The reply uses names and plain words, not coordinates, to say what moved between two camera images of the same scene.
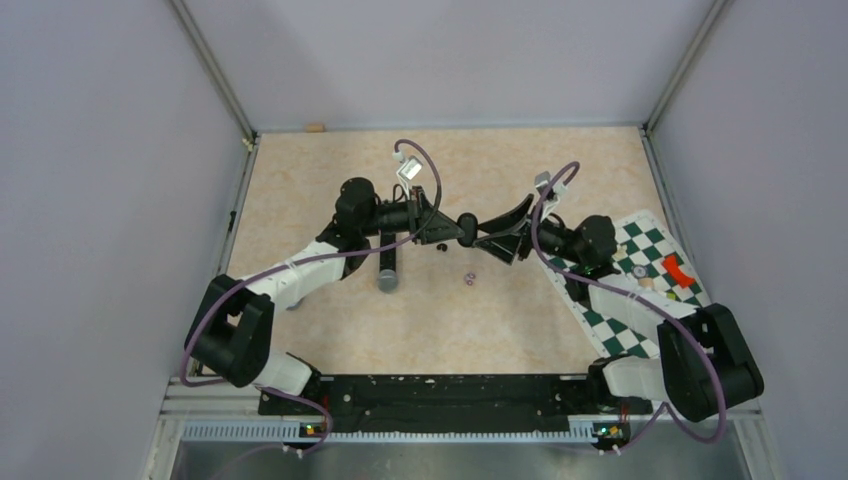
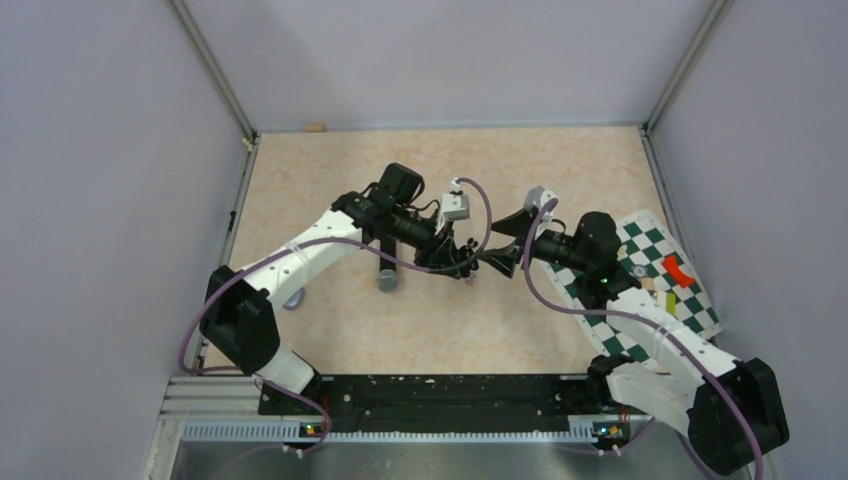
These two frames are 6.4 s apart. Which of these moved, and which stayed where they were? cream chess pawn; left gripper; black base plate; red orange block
Moved: left gripper
Stayed: red orange block; cream chess pawn; black base plate
